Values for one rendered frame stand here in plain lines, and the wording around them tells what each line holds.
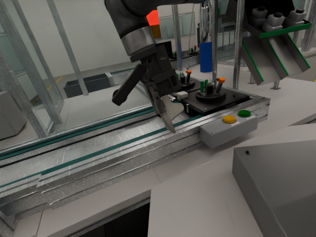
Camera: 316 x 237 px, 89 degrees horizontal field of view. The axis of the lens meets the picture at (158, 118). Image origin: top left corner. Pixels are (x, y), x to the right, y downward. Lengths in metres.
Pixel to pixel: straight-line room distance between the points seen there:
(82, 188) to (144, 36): 0.47
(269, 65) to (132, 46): 0.75
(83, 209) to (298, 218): 0.51
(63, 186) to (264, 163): 0.55
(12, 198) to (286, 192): 0.67
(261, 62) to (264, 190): 0.69
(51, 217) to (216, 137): 0.56
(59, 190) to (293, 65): 1.15
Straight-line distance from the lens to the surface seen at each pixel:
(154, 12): 0.77
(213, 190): 0.53
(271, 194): 0.43
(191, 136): 0.61
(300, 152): 0.55
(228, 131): 0.61
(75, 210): 0.60
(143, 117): 0.80
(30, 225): 0.66
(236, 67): 0.95
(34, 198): 0.63
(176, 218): 0.49
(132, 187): 0.57
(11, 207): 0.66
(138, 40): 0.39
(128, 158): 0.56
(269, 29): 0.92
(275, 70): 1.00
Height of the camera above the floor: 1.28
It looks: 27 degrees down
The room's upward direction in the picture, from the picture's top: 10 degrees counter-clockwise
